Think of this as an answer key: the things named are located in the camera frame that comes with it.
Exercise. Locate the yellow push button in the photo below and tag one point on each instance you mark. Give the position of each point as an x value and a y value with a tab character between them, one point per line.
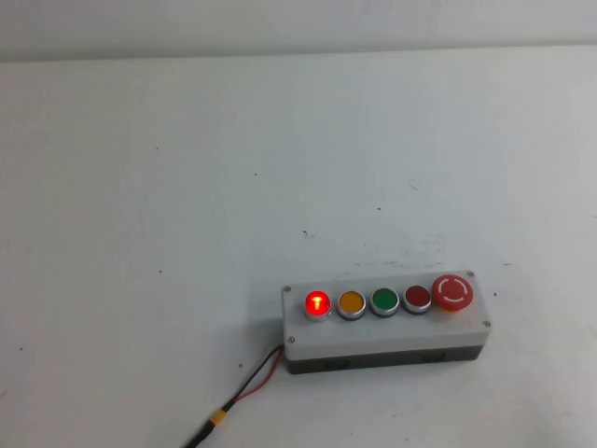
351	303

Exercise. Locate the green push button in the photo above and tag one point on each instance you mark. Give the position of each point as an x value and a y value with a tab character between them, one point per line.
384	300

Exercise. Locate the grey push-button control box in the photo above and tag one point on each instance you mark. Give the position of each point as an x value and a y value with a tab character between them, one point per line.
373	333

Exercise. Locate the dark red push button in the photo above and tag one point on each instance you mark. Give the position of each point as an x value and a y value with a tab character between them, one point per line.
417	297

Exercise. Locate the red emergency stop mushroom button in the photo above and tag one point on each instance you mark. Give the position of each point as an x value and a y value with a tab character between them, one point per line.
452	291

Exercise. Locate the red indicator lamp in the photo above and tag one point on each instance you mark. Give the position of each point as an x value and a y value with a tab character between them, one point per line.
317	304

